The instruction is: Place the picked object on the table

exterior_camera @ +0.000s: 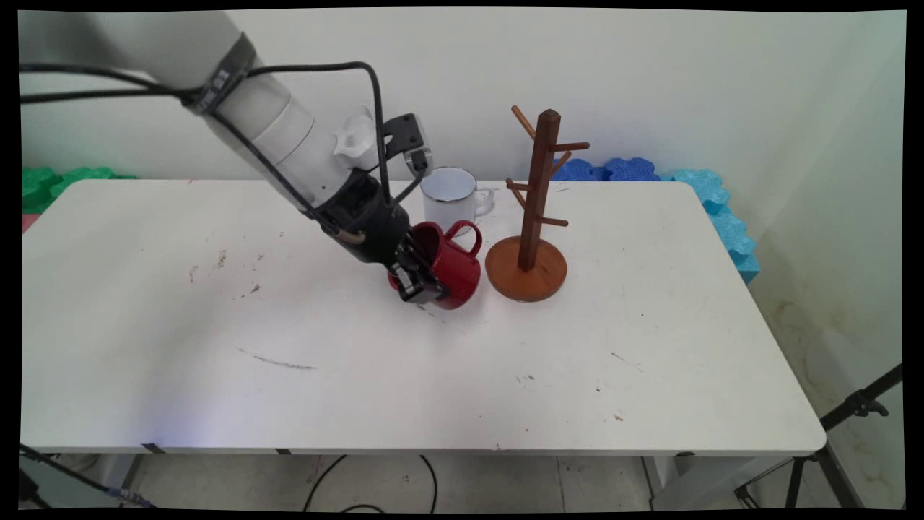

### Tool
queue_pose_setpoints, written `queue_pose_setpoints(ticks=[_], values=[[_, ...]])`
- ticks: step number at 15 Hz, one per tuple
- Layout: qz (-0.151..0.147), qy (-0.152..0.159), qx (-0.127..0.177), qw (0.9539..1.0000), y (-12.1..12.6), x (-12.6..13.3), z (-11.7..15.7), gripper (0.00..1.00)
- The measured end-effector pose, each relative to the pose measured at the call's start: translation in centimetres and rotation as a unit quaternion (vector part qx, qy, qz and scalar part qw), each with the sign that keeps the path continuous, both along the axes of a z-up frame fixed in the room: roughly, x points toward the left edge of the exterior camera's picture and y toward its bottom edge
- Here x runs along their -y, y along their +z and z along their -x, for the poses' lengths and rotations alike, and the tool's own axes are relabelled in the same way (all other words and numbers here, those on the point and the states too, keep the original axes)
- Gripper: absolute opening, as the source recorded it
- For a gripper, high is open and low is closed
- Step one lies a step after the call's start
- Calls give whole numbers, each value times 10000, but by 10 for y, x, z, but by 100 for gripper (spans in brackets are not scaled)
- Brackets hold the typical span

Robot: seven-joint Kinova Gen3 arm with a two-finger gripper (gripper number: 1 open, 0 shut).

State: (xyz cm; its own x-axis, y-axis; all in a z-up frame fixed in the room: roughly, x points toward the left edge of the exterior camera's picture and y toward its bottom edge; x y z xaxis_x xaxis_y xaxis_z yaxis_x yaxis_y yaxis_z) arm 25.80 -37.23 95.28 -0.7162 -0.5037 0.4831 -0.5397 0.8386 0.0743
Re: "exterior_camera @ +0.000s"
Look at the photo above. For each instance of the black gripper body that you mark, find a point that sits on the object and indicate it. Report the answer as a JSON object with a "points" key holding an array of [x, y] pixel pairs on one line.
{"points": [[368, 224]]}

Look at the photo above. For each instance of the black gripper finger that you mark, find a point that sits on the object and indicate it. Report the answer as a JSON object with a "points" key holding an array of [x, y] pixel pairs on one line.
{"points": [[417, 285]]}

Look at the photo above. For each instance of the red speckled enamel mug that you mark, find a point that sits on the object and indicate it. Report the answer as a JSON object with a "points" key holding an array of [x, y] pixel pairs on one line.
{"points": [[458, 274]]}

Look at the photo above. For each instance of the white enamel mug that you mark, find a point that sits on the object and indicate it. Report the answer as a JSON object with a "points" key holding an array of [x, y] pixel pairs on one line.
{"points": [[451, 206]]}

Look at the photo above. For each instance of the brown wooden mug tree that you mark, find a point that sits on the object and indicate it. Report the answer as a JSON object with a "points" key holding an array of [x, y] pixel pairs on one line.
{"points": [[541, 166]]}

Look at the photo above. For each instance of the light blue foam mat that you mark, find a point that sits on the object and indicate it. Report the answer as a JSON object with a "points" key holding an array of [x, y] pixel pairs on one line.
{"points": [[725, 217]]}

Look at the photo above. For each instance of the green foam mat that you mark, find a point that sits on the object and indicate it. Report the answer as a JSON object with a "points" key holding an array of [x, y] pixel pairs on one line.
{"points": [[50, 184]]}

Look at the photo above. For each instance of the pink foam mat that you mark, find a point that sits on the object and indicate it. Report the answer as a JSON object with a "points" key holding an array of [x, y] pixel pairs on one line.
{"points": [[29, 220]]}

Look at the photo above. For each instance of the grey metal table leg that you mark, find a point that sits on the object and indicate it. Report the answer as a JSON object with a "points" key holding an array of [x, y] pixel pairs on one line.
{"points": [[131, 473]]}

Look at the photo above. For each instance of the black tripod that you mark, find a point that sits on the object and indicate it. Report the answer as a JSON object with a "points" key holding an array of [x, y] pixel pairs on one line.
{"points": [[855, 404]]}

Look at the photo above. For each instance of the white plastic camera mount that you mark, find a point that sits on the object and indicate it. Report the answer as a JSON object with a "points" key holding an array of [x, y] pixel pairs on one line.
{"points": [[357, 141]]}

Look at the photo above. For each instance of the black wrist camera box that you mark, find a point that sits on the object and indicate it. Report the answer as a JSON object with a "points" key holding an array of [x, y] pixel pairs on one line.
{"points": [[408, 141]]}

